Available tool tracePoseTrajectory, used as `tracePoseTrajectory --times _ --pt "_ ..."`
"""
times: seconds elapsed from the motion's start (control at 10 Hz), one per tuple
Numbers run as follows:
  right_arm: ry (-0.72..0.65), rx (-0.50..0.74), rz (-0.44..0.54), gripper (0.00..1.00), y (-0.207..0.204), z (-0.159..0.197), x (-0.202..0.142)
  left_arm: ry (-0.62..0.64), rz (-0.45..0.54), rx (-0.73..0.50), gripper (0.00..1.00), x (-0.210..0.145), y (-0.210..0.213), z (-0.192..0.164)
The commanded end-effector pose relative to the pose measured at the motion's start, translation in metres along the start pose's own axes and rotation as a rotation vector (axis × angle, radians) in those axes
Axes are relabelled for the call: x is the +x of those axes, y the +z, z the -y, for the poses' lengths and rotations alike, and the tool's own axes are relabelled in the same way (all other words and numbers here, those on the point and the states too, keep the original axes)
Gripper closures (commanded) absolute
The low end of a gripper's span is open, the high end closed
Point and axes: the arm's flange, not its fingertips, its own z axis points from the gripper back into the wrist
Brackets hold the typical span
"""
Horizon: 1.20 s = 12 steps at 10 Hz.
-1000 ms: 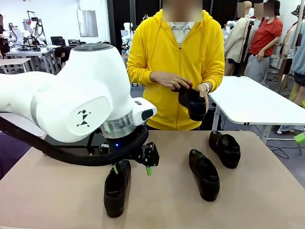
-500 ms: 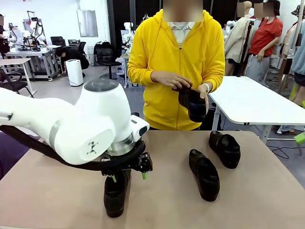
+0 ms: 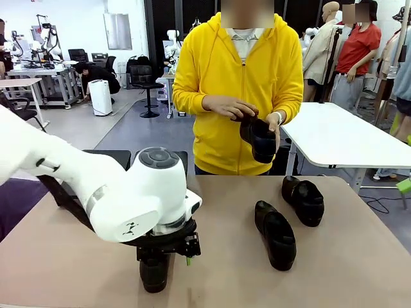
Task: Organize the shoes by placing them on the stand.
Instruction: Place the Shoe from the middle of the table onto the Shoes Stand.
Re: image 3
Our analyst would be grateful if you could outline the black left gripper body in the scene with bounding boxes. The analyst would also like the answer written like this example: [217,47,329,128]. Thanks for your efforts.
[136,232,202,261]

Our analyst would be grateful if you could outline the black leather strap shoe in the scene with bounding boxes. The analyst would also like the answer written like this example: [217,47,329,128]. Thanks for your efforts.
[239,112,280,164]
[139,253,171,294]
[281,175,325,228]
[254,200,297,271]

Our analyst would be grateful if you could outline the yellow-sleeved right forearm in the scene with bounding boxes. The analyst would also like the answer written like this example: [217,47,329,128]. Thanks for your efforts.
[172,89,213,113]

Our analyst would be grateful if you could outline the yellow-sleeved left forearm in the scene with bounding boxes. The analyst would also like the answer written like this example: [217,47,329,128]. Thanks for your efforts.
[275,92,304,124]

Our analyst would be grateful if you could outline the person's left hand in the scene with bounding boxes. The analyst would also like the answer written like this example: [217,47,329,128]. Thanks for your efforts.
[265,110,284,152]

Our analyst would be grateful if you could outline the person's right hand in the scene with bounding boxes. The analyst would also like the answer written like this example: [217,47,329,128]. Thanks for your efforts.
[202,95,259,120]

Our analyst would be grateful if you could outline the yellow-green object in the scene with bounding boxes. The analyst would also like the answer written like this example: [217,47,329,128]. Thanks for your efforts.
[389,112,401,135]

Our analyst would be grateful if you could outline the white folding table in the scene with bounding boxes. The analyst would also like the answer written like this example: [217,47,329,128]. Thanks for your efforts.
[281,101,411,195]

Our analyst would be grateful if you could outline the white slanted pole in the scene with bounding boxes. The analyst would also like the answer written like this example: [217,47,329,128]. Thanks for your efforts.
[393,0,411,70]

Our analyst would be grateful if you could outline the mannequin in beige coat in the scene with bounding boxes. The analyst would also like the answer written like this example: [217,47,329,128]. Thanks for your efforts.
[303,1,344,103]

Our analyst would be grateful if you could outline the purple cloth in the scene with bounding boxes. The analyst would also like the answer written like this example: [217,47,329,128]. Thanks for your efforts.
[0,178,49,241]

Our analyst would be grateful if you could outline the tall black tripod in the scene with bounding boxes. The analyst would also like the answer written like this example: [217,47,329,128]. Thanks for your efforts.
[319,25,343,105]

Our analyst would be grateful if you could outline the black hat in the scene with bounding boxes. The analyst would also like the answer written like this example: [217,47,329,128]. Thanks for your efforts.
[392,6,411,23]

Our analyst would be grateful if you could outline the white air purifier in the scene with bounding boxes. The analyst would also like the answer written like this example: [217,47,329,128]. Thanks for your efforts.
[88,80,113,117]

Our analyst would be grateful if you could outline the black bar stool chair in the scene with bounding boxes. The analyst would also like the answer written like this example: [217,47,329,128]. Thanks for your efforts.
[130,65,165,119]

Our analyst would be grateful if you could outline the person in yellow hoodie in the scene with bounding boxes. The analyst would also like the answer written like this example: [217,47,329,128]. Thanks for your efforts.
[172,0,304,176]

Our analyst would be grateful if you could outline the person in black clothes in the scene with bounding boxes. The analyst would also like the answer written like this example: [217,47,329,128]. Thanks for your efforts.
[74,61,121,104]

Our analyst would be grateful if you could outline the black bags pile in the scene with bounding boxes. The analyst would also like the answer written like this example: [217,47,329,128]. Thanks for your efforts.
[127,55,152,74]

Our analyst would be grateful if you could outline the black mesh office chair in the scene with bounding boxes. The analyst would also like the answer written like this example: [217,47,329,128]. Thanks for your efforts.
[67,49,89,64]
[105,56,119,78]

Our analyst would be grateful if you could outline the black folding office chair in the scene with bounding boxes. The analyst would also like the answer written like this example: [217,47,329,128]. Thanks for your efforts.
[0,96,48,132]

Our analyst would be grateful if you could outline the grey lab work desk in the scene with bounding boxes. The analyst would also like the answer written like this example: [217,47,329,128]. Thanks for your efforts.
[6,60,81,108]

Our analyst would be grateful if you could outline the beige-top white-leg desk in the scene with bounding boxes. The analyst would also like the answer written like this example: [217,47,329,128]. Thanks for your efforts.
[0,78,51,128]

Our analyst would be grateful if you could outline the person in black t-shirt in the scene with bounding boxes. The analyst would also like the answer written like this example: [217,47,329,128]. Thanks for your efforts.
[0,19,14,80]

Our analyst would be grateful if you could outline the grey framed wall panel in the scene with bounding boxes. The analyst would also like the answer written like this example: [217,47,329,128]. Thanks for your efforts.
[103,13,133,51]

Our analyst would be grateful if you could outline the white lab robot black hoses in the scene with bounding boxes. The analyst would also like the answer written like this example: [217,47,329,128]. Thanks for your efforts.
[31,14,64,62]

